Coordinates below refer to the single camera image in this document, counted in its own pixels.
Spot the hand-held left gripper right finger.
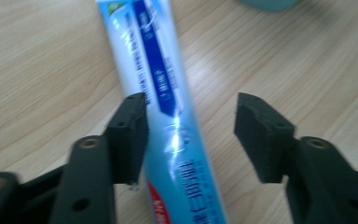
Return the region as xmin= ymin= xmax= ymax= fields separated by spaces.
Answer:
xmin=233 ymin=91 xmax=358 ymax=224

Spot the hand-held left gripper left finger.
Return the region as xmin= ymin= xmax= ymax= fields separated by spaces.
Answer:
xmin=48 ymin=91 xmax=150 ymax=224

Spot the blue and white toothpaste tube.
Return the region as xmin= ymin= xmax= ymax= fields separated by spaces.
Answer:
xmin=94 ymin=0 xmax=231 ymax=224

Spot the teal cup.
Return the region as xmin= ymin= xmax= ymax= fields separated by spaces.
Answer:
xmin=238 ymin=0 xmax=300 ymax=13

